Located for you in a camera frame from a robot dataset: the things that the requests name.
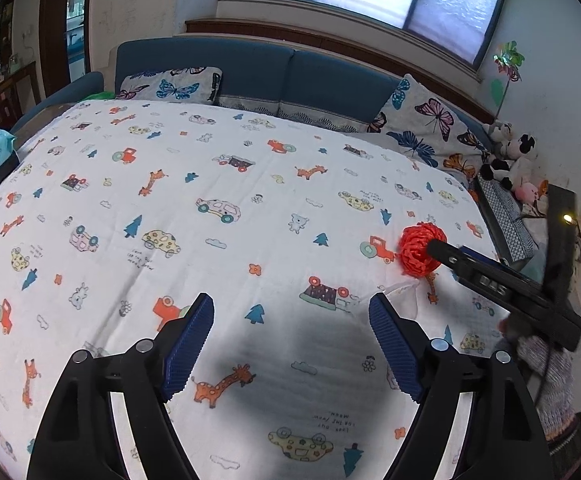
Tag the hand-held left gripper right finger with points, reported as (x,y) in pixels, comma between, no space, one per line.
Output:
(393,345)

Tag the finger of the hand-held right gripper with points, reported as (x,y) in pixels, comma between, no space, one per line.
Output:
(453,260)
(485,258)

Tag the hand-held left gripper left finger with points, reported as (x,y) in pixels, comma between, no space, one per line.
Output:
(190,345)

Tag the red crinkled ball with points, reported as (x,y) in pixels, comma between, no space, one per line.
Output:
(415,250)

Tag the person's right forearm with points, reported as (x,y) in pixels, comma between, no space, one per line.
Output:
(570,440)

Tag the person's right hand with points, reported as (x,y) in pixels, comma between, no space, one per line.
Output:
(545,375)

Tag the black and white patterned cushion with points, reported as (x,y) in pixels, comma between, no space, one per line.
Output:
(507,215)

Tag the pink plush toy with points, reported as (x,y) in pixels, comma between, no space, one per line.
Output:
(527,192)

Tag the black and white cow plush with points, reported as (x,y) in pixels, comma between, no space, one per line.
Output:
(512,160)

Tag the printed blanket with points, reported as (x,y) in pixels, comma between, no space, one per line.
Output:
(170,235)

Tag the grey plush toy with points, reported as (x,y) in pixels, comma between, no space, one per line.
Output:
(499,132)

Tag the large butterfly print pillow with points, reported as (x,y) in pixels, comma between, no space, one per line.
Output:
(430,120)

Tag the green heart sticker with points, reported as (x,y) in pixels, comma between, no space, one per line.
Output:
(496,95)

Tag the colourful pinwheel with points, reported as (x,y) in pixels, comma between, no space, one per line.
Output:
(507,60)

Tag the blue sofa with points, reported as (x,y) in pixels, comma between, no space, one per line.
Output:
(320,75)

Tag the small butterfly print pillow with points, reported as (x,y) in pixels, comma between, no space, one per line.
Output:
(170,85)

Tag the dark wooden shelf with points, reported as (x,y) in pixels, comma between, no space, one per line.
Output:
(0,70)

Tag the wooden door frame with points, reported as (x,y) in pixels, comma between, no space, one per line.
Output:
(53,35)

